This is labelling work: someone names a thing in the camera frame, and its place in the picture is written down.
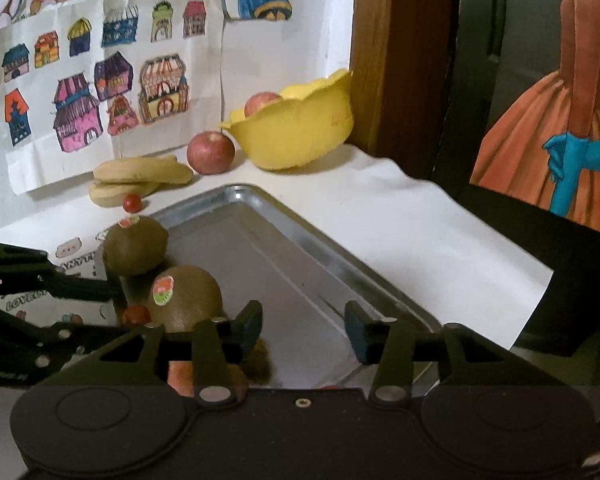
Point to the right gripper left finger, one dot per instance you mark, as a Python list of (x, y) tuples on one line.
[(219, 345)]

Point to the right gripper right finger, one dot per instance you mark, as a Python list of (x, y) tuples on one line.
[(388, 344)]

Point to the large red apple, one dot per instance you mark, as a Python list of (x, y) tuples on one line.
[(180, 378)]

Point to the brown kiwi with sticker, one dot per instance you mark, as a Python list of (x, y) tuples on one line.
[(182, 296)]

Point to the red cherry tomato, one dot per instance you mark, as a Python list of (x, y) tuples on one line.
[(132, 204), (133, 316)]

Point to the silver metal tray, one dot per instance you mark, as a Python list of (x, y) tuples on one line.
[(258, 249)]

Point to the white printed table cloth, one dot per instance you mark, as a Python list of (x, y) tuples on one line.
[(407, 231)]

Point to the yellow plastic fruit bowl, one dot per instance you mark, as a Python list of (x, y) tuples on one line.
[(308, 122)]

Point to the red apple in bowl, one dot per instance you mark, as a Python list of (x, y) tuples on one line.
[(260, 100)]

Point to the colourful houses drawing sheet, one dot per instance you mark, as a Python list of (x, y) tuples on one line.
[(106, 79)]

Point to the girl in orange dress poster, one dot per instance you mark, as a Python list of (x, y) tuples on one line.
[(545, 148)]

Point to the brown wooden door frame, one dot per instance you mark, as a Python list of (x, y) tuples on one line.
[(401, 52)]

